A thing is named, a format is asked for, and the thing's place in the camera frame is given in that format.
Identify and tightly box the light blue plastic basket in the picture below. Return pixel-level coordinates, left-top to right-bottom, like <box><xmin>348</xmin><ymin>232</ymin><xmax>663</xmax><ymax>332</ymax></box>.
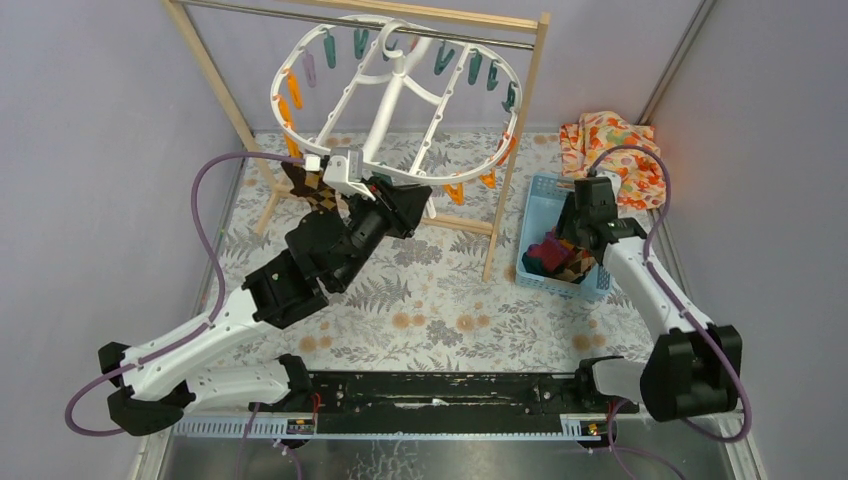
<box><xmin>515</xmin><ymin>173</ymin><xmax>612</xmax><ymax>301</ymax></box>

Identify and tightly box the brown yellow argyle sock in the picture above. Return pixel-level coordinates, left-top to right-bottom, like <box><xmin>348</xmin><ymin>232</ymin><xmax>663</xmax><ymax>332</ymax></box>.
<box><xmin>282</xmin><ymin>163</ymin><xmax>339</xmax><ymax>214</ymax></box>

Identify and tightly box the white round clip hanger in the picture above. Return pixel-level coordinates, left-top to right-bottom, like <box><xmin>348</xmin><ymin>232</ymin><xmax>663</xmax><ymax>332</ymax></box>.
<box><xmin>269</xmin><ymin>14</ymin><xmax>523</xmax><ymax>193</ymax></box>

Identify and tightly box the wooden drying rack frame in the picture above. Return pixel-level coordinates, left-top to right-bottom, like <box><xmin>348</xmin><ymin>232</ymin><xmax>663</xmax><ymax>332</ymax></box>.
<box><xmin>161</xmin><ymin>0</ymin><xmax>552</xmax><ymax>284</ymax></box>

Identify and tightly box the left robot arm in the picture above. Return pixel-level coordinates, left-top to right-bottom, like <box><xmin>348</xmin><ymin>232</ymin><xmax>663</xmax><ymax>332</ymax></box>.
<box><xmin>98</xmin><ymin>177</ymin><xmax>432</xmax><ymax>436</ymax></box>

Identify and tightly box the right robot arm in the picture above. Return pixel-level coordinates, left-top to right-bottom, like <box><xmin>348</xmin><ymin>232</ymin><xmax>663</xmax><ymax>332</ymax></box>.
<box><xmin>556</xmin><ymin>176</ymin><xmax>750</xmax><ymax>422</ymax></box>

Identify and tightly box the cream orange argyle sock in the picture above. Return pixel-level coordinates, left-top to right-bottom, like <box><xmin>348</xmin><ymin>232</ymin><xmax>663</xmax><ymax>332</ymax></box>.
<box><xmin>553</xmin><ymin>243</ymin><xmax>596</xmax><ymax>284</ymax></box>

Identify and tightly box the floral orange cloth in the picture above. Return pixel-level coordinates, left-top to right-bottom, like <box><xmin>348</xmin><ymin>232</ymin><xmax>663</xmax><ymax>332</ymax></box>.
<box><xmin>559</xmin><ymin>111</ymin><xmax>667</xmax><ymax>210</ymax></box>

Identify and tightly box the floral patterned table mat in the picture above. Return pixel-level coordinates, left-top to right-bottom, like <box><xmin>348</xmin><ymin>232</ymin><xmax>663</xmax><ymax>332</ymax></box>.
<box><xmin>210</xmin><ymin>131</ymin><xmax>653</xmax><ymax>372</ymax></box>

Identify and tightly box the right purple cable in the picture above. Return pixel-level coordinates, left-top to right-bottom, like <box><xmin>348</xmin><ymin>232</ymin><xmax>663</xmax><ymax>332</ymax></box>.
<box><xmin>585</xmin><ymin>144</ymin><xmax>754</xmax><ymax>444</ymax></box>

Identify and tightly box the purple cable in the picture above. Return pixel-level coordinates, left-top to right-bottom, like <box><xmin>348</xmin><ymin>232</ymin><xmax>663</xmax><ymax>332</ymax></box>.
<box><xmin>63</xmin><ymin>152</ymin><xmax>309</xmax><ymax>439</ymax></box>
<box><xmin>585</xmin><ymin>144</ymin><xmax>754</xmax><ymax>444</ymax></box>

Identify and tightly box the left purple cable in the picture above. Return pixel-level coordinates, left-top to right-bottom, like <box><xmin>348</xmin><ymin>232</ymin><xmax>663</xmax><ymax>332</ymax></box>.
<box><xmin>63</xmin><ymin>152</ymin><xmax>309</xmax><ymax>439</ymax></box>

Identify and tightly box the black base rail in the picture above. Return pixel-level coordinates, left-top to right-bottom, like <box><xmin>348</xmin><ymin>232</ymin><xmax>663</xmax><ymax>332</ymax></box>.
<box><xmin>259</xmin><ymin>371</ymin><xmax>619</xmax><ymax>437</ymax></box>

